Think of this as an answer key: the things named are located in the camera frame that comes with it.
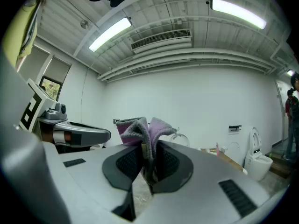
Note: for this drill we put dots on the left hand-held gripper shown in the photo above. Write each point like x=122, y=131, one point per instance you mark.
x=35, y=101

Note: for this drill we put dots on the white door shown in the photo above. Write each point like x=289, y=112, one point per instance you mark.
x=281, y=111

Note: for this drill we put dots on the ceiling air vent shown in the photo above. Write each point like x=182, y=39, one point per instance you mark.
x=161, y=41

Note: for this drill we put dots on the black paper holder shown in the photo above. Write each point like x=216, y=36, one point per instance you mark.
x=234, y=128

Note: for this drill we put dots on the window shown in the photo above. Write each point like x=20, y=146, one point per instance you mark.
x=51, y=88

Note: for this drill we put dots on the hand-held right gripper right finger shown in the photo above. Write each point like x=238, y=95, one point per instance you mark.
x=205, y=171

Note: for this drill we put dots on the white roller blind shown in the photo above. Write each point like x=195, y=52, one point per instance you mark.
x=35, y=62
x=59, y=70

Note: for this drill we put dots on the white toilet with raised cover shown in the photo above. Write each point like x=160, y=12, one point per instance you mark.
x=257, y=162

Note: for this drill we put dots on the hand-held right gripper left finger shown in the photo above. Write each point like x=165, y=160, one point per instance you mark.
x=88, y=178

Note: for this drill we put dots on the small ceiling light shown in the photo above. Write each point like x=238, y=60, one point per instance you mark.
x=290, y=72

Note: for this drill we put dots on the large flat cardboard box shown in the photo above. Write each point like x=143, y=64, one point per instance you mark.
x=226, y=160

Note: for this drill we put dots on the person's yellow shirt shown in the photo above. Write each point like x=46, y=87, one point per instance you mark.
x=16, y=31

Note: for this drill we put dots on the white plastic device lid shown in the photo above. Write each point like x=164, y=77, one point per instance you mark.
x=233, y=153

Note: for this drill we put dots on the long ceiling light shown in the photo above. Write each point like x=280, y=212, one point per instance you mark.
x=109, y=34
x=238, y=13

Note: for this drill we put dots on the purple and grey cloth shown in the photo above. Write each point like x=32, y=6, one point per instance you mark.
x=140, y=129

